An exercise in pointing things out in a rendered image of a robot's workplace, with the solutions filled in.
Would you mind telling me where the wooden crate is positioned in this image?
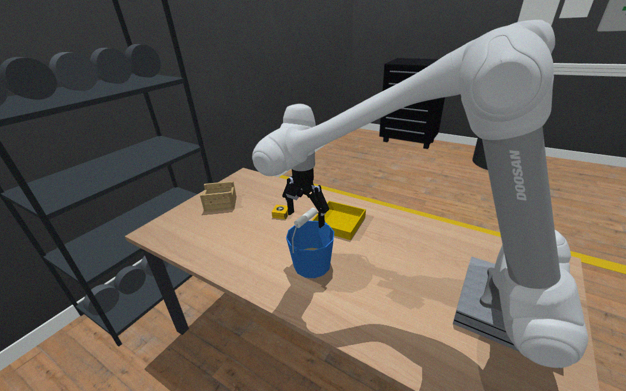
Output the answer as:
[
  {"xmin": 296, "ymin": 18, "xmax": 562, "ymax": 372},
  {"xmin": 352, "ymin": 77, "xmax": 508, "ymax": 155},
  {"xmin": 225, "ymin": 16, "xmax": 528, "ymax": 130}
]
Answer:
[{"xmin": 200, "ymin": 181, "xmax": 236, "ymax": 212}]

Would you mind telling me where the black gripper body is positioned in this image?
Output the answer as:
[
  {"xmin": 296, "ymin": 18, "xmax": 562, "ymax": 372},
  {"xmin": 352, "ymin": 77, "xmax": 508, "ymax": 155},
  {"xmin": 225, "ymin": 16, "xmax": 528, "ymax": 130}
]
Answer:
[{"xmin": 292, "ymin": 168, "xmax": 314, "ymax": 193}]

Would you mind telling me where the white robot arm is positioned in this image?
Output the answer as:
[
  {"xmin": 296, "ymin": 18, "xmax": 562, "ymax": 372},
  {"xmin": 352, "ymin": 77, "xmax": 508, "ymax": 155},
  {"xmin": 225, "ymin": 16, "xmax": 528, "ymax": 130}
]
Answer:
[{"xmin": 252, "ymin": 20, "xmax": 589, "ymax": 368}]

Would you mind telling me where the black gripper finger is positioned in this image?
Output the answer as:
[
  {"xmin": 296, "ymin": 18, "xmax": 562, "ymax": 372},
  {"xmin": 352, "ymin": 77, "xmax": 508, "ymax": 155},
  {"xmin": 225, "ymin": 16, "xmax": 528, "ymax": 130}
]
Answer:
[
  {"xmin": 302, "ymin": 185, "xmax": 329, "ymax": 228},
  {"xmin": 282, "ymin": 176, "xmax": 294, "ymax": 215}
]

